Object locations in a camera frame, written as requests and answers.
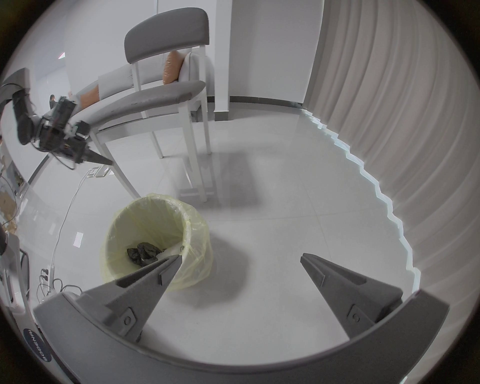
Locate white chair with grey cushions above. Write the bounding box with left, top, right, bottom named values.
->
left=70, top=9, right=213, bottom=204

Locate grey sofa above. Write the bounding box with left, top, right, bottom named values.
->
left=73, top=50, right=206, bottom=113

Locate black plastic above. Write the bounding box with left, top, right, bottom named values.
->
left=127, top=243, right=166, bottom=268

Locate black cable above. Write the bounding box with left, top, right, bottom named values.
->
left=37, top=277, right=82, bottom=301

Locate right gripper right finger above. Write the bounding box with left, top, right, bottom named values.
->
left=300, top=253, right=404, bottom=339

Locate pale grey cushion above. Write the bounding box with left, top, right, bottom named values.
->
left=178, top=52, right=206, bottom=82

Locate orange cushion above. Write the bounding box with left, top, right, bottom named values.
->
left=80, top=84, right=100, bottom=108
left=163, top=50, right=187, bottom=85

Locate white curtain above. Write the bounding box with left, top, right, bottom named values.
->
left=303, top=0, right=480, bottom=295

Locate white trash bin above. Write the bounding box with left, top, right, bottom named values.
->
left=104, top=197, right=196, bottom=290

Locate yellow plastic bag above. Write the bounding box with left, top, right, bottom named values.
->
left=99, top=192, right=214, bottom=294

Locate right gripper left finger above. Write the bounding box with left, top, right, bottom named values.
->
left=77, top=254, right=184, bottom=344

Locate white cable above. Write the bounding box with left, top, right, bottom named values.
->
left=39, top=174, right=91, bottom=282

